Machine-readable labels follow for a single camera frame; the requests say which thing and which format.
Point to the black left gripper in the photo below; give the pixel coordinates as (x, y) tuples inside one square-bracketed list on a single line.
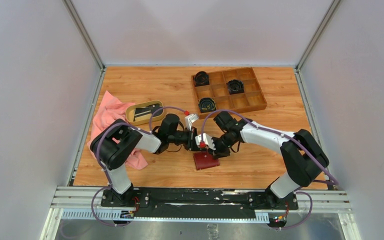
[(191, 144)]

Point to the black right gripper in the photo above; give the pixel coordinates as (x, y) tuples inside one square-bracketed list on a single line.
[(218, 153)]

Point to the red card holder wallet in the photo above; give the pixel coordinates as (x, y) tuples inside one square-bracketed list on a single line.
[(204, 160)]

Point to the black cards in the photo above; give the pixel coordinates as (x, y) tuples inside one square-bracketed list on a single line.
[(143, 111)]

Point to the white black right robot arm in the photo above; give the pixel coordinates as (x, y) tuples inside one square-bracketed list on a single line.
[(303, 157)]

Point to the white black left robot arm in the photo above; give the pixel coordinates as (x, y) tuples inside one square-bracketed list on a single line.
[(116, 143)]

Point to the black gold rolled item front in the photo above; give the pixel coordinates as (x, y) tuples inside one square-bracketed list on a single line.
[(206, 105)]

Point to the wooden compartment tray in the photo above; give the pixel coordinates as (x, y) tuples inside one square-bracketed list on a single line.
[(251, 100)]

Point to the black rolled item middle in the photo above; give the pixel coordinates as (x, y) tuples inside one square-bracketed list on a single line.
[(235, 86)]

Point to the black rolled item back left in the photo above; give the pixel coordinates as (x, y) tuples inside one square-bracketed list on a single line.
[(201, 78)]

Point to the yellow oval tray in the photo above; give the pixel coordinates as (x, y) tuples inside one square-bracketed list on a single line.
[(145, 119)]

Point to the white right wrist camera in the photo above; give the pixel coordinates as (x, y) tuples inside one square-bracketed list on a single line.
[(204, 140)]

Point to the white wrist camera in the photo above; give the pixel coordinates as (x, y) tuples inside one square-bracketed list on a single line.
[(189, 120), (204, 140)]

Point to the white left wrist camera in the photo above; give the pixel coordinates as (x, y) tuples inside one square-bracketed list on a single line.
[(189, 120)]

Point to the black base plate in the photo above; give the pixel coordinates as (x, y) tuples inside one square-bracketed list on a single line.
[(198, 203)]

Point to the aluminium front rail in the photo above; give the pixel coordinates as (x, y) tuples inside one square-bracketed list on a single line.
[(84, 203)]

